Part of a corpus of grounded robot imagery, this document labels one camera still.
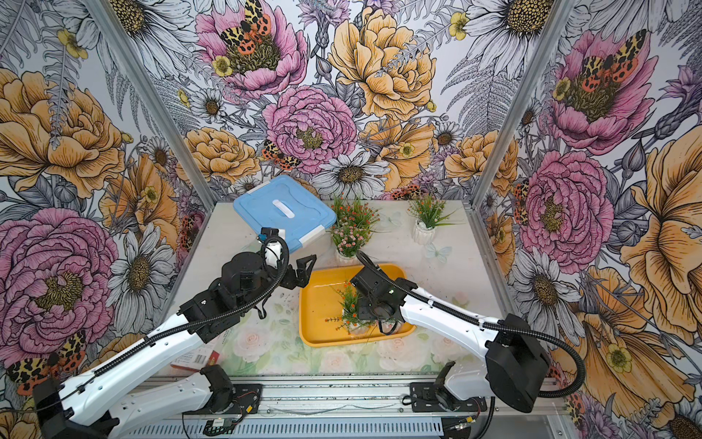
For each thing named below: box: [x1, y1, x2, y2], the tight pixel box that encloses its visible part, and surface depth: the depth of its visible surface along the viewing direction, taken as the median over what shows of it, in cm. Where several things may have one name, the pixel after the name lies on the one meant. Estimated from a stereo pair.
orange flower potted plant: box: [325, 280, 377, 335], surface depth 79 cm
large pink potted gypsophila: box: [330, 224, 373, 266], surface depth 93 cm
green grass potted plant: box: [406, 193, 466, 247], surface depth 107 cm
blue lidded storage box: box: [233, 174, 338, 252], surface depth 98 cm
